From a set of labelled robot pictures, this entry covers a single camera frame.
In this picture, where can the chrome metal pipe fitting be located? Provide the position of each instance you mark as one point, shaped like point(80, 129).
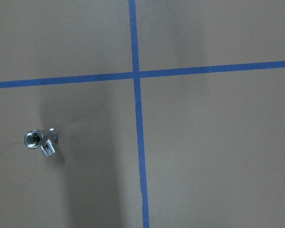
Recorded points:
point(45, 140)

